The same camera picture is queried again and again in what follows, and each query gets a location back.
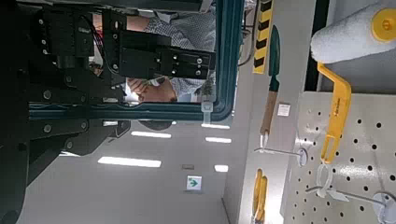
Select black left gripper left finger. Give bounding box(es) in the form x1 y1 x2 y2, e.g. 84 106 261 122
29 120 132 185

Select grey display stand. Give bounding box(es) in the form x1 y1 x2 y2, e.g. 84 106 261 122
222 0 396 224

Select yellow handled pliers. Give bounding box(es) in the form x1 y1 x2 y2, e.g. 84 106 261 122
251 167 269 224

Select small white label sticker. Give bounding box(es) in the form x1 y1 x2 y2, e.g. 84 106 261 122
276 103 291 118

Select long ceiling light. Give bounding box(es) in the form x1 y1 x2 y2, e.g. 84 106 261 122
97 156 163 169

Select white paint roller yellow handle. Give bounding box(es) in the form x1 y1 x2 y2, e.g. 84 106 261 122
310 3 396 166

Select green trowel wooden handle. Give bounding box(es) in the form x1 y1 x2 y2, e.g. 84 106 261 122
259 24 282 137

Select yellow black hazard stripe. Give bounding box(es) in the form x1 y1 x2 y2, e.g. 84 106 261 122
252 0 274 76

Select green arrow exit sign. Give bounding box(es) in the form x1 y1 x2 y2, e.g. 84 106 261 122
186 175 203 191

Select white pegboard hook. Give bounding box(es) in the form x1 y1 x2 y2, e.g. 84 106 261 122
304 161 396 224
253 130 309 168

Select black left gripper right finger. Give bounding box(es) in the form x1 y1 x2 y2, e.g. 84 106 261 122
29 10 216 104

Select dark hanging cable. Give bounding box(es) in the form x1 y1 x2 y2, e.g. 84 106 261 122
237 0 262 67

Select white zip tie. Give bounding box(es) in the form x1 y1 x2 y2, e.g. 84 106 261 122
200 101 215 125

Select dark blue crate teal handle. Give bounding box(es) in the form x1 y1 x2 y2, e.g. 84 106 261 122
27 0 246 122

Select person in checkered shirt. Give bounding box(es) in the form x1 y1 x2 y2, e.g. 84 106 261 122
92 0 218 132

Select cream perforated pegboard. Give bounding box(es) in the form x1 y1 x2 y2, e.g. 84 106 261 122
281 91 396 224

